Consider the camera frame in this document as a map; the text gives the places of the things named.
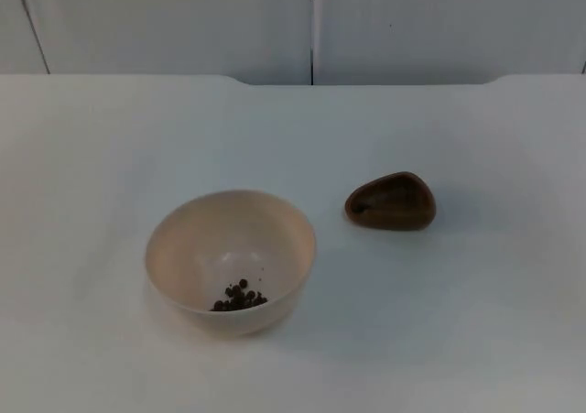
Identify pale wooden bowl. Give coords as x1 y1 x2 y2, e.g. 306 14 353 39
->
145 189 318 339

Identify dark brown wooden cup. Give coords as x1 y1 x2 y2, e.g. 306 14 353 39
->
343 170 437 235

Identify coffee beans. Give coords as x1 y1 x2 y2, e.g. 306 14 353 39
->
209 266 269 313

